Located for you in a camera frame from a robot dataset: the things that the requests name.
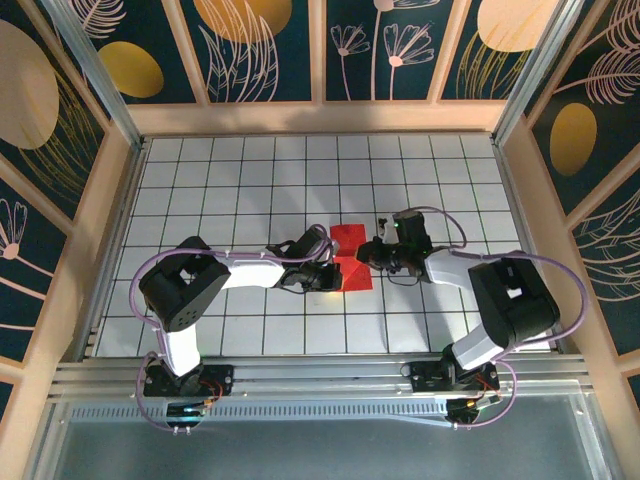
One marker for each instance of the red cloth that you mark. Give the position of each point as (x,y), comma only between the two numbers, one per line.
(357,277)

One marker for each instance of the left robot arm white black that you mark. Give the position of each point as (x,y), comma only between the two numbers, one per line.
(182,295)

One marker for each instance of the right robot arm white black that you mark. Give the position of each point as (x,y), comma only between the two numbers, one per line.
(515,300)

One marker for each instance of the small controller board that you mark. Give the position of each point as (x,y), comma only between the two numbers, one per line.
(187,407)
(472,407)

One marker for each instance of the long aluminium mounting rail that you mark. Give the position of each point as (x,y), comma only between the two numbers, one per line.
(325,372)

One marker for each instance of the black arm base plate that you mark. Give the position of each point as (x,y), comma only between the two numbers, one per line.
(220,380)
(422,380)

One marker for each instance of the aluminium side rail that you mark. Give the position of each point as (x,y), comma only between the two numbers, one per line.
(114,250)
(517,200)

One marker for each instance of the aluminium corner post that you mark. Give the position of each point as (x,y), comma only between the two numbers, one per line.
(515,120)
(119,120)

